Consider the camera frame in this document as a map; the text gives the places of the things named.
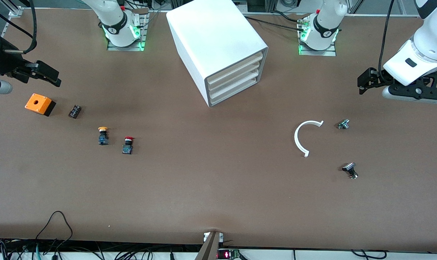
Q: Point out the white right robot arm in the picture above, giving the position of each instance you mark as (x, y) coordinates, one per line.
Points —
(119, 21)

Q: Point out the white curved plastic bracket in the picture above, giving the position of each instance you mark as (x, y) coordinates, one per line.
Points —
(296, 139)

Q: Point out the circuit board red display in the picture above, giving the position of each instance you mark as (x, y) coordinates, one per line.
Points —
(227, 255)

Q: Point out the orange button enclosure box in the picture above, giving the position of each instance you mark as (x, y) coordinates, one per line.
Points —
(37, 103)

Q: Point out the black silver push button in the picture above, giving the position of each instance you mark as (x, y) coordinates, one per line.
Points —
(350, 169)

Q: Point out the red mushroom push button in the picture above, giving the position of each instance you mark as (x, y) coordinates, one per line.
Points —
(128, 146)

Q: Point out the yellow mushroom push button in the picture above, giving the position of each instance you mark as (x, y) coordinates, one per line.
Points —
(103, 137)

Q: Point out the white divider plate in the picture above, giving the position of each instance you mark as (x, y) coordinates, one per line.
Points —
(235, 83)

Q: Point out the small black contact block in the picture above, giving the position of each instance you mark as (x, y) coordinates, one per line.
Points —
(75, 111)

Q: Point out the white cabinet drawer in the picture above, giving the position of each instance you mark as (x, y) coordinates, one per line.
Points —
(235, 76)
(235, 91)
(235, 68)

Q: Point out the small silver metal part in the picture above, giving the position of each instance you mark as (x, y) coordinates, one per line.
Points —
(343, 124)

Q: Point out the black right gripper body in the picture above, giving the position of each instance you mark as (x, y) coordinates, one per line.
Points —
(3, 61)

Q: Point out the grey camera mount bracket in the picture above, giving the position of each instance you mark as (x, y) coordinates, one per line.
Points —
(209, 249)

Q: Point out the grey compartment tray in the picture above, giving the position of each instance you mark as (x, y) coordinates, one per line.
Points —
(211, 36)

